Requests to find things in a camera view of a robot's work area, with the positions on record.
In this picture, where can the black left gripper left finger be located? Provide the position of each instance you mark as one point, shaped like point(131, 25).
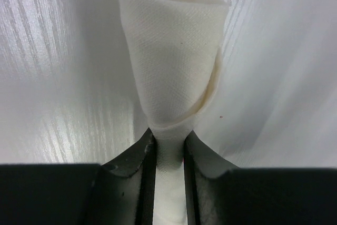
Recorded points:
point(120, 191)

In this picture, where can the white cloth napkin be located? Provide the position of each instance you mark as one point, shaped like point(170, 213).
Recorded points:
point(175, 52)

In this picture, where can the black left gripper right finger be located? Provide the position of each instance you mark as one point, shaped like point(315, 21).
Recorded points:
point(218, 192)

